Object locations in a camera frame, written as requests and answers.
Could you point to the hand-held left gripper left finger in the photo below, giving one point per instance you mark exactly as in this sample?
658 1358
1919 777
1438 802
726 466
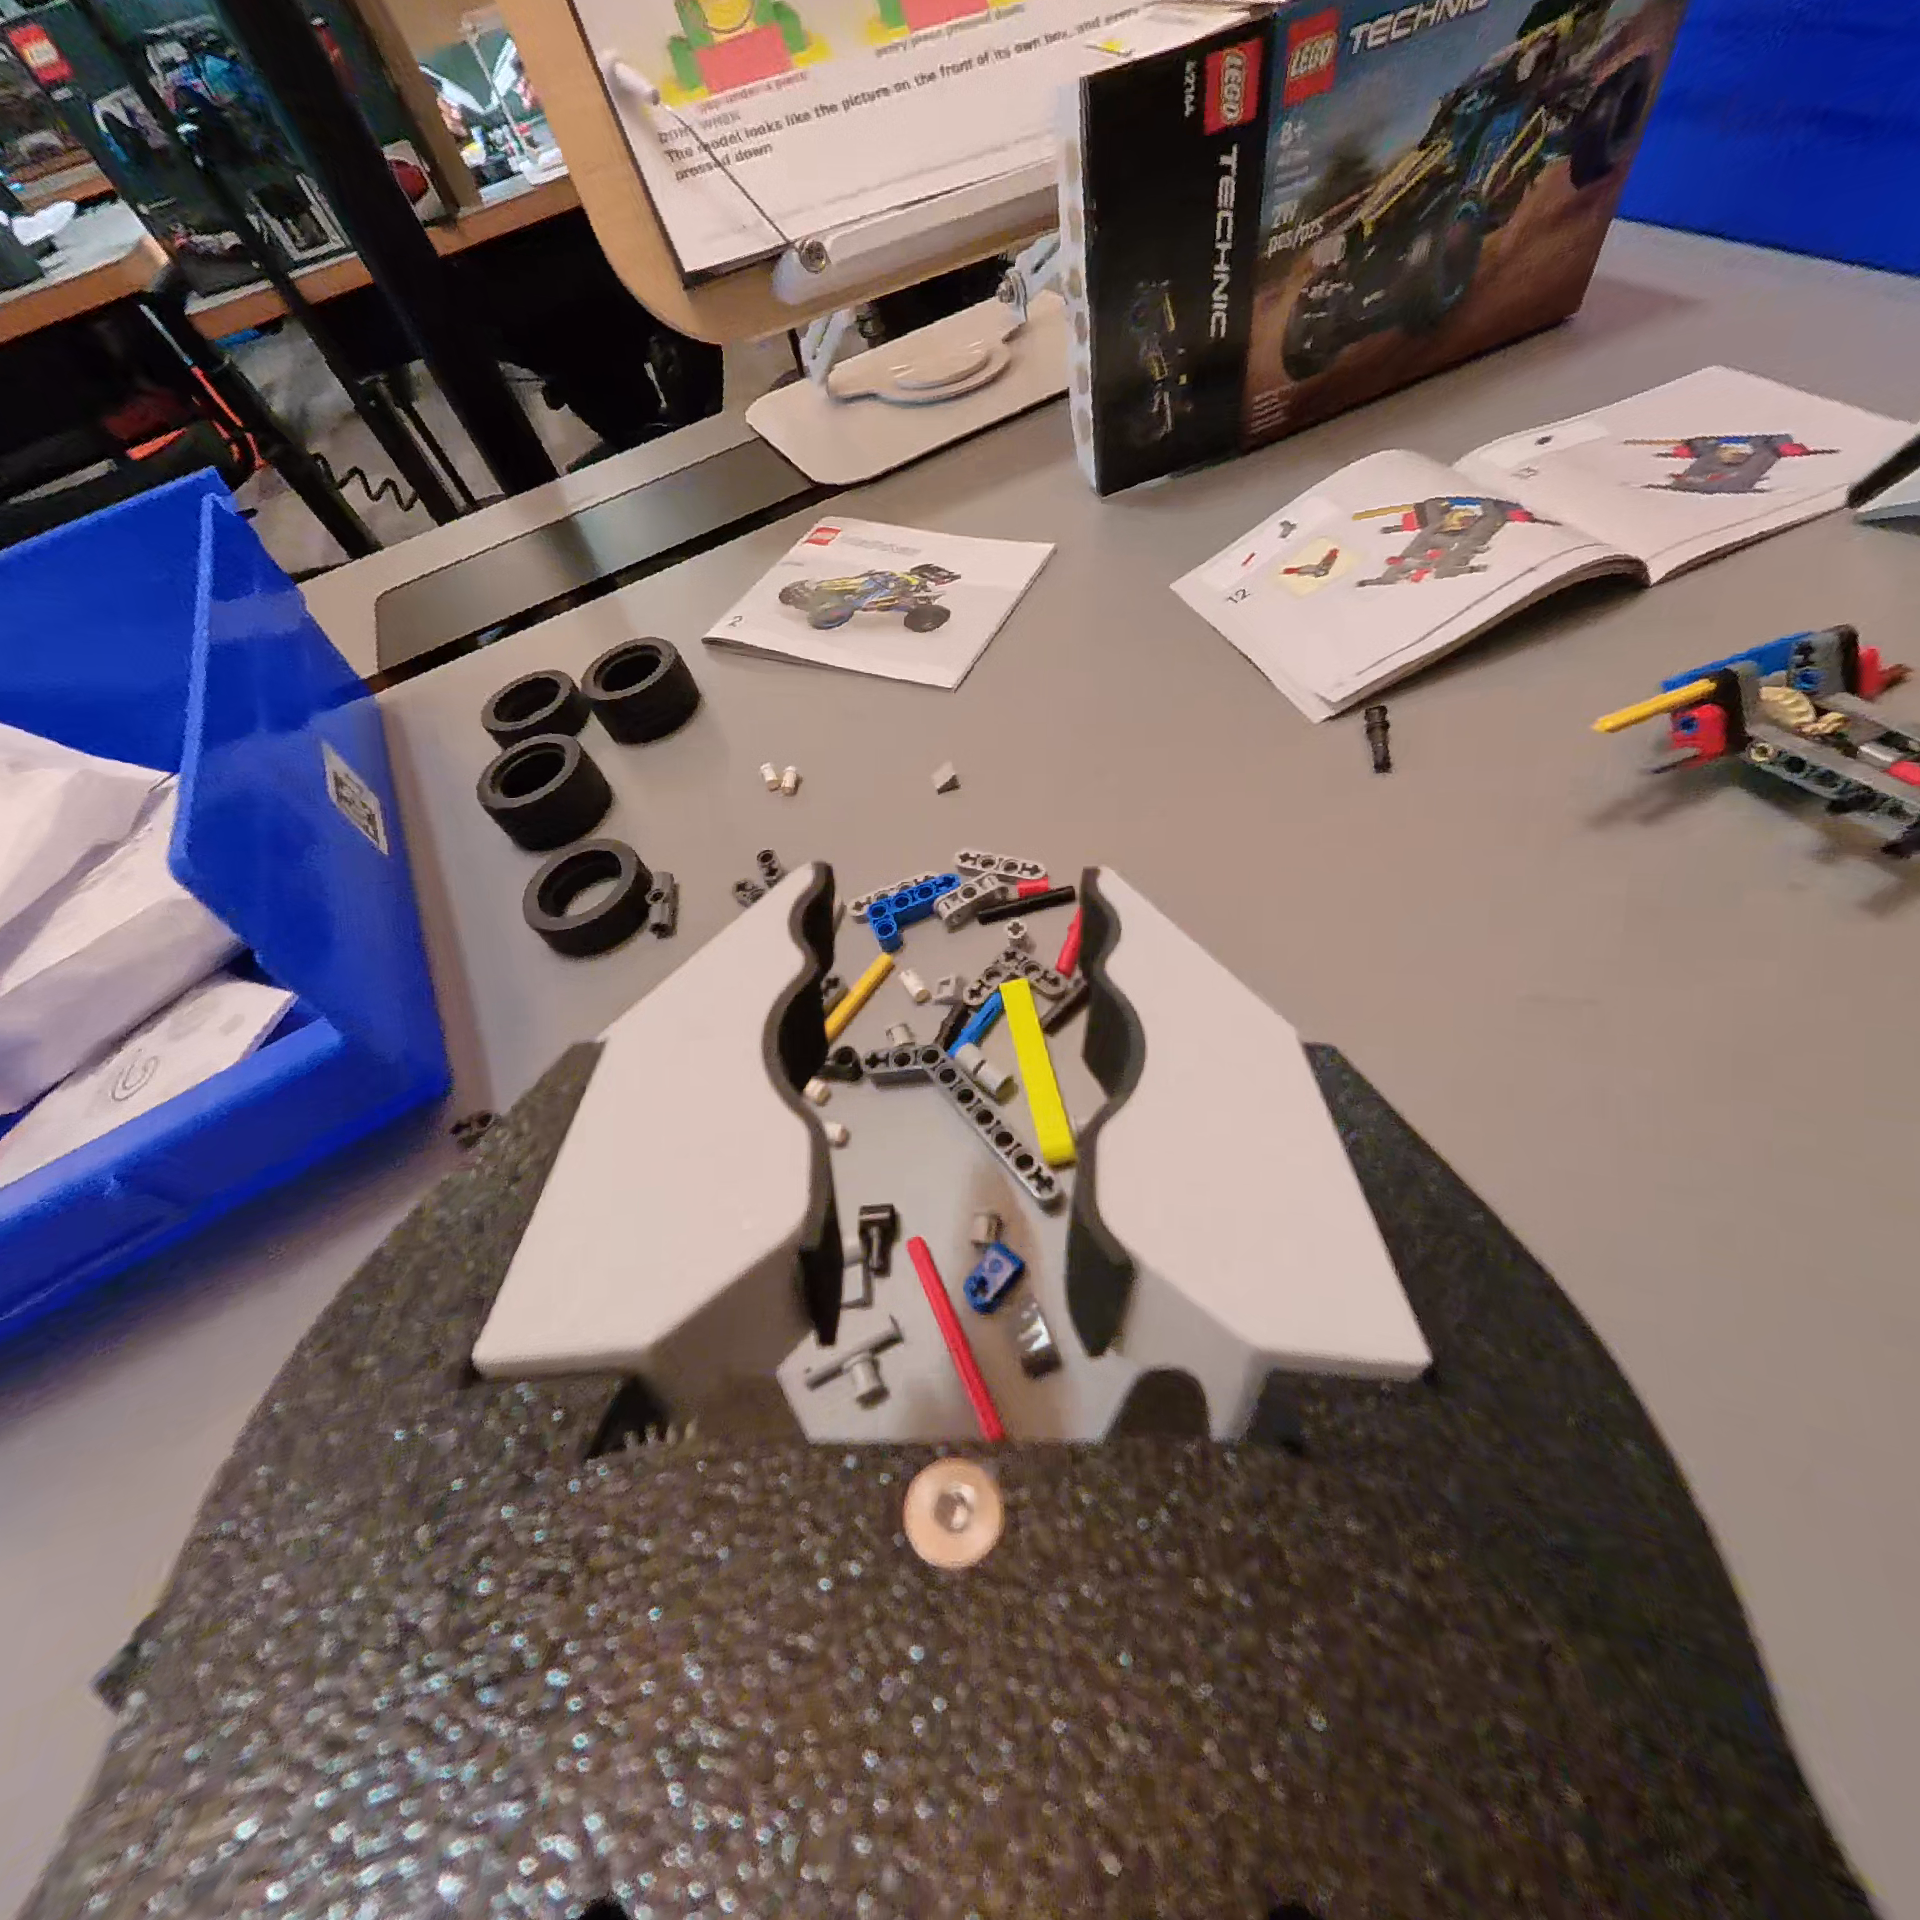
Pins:
662 1170

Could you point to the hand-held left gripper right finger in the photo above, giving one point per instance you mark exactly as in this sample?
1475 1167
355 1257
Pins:
1245 1201

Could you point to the pile of lego pieces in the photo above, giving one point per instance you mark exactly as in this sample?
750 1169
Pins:
974 1106

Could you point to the partly built lego vehicle chassis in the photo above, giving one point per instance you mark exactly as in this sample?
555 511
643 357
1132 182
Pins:
1799 743

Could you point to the long yellow lego beam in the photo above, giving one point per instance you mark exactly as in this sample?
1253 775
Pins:
1038 1073

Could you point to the black rubber lego tire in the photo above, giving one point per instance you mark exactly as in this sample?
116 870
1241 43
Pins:
542 791
643 690
589 897
533 710

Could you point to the black lego pin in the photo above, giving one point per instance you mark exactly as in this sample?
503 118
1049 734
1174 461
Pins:
1377 734

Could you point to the open lego instruction booklet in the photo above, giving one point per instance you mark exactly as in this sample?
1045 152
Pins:
1350 630

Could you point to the closed lego instruction booklet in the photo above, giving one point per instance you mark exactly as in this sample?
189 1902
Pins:
902 630

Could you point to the lego set cardboard box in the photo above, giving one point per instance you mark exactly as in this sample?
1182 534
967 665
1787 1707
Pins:
1350 301

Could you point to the white paper bag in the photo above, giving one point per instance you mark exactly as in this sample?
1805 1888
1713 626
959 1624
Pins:
90 901
165 1050

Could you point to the blue plastic bin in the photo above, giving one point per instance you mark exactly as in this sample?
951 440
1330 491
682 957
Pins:
271 779

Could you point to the white stand base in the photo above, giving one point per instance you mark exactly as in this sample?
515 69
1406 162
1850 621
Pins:
931 406

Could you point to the curved plywood display stand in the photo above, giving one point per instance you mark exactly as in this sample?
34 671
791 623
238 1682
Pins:
629 255

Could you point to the white perforated panel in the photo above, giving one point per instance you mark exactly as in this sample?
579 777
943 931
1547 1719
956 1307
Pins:
1071 270

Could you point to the printed paper sheet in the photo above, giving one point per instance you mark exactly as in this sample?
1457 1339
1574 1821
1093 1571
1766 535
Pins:
841 135

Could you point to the wooden background table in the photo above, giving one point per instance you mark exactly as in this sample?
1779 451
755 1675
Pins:
90 285

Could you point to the blue backdrop panel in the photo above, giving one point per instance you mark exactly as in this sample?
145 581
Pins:
1787 106

